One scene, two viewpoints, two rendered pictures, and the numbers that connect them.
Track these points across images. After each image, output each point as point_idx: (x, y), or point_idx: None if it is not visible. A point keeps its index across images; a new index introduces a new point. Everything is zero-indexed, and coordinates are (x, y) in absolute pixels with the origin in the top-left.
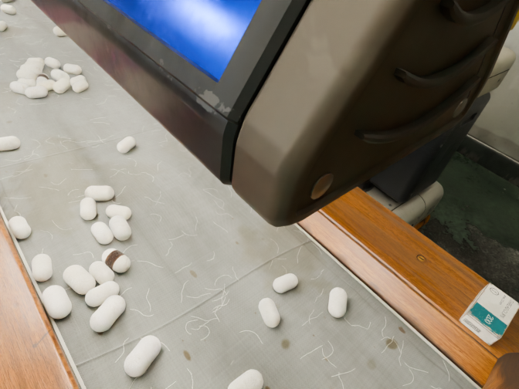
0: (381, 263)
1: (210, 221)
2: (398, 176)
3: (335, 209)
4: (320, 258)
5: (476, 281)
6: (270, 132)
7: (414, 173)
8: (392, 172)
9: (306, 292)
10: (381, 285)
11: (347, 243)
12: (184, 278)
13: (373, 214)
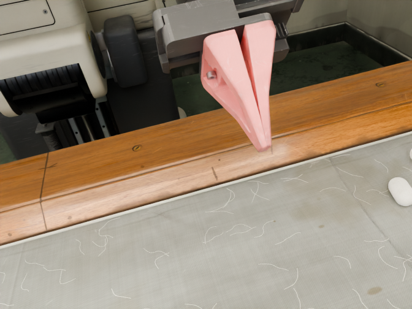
0: (385, 109)
1: (273, 247)
2: (161, 120)
3: (302, 118)
4: (356, 157)
5: (408, 65)
6: None
7: (170, 106)
8: (154, 122)
9: (407, 181)
10: (403, 122)
11: (350, 125)
12: (382, 305)
13: (315, 95)
